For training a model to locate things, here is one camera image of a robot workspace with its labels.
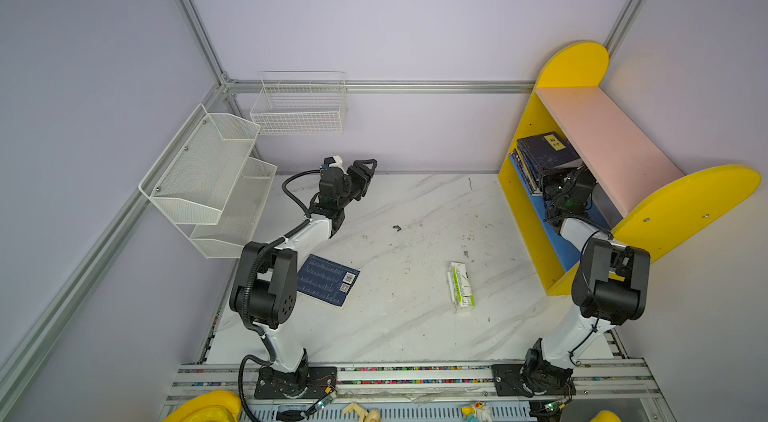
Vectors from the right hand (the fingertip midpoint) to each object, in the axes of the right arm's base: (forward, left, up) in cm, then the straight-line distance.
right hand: (538, 161), depth 90 cm
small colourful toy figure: (-61, +24, -22) cm, 70 cm away
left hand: (-4, +50, +2) cm, 50 cm away
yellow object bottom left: (-62, +84, -19) cm, 106 cm away
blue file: (+4, 0, -6) cm, 7 cm away
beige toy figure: (-63, +51, -23) cm, 84 cm away
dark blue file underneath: (+9, -7, -4) cm, 12 cm away
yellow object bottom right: (-62, -5, -23) cm, 66 cm away
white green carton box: (-31, +25, -20) cm, 45 cm away
